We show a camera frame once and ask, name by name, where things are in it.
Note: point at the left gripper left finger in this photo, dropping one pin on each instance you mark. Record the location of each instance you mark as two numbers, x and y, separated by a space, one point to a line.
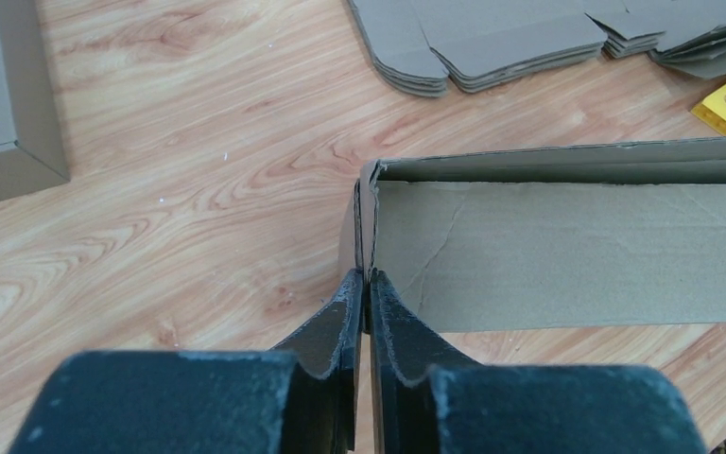
299 396

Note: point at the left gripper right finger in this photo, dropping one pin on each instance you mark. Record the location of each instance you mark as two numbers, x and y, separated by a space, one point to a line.
429 397

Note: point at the cardboard box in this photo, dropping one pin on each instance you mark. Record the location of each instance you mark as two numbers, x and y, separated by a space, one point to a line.
600 235
32 155

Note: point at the folded cardboard box upright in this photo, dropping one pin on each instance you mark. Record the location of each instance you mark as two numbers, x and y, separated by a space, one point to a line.
32 155

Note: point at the stack of flat cardboard sheets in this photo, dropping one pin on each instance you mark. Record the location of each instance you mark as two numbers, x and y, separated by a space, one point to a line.
423 47

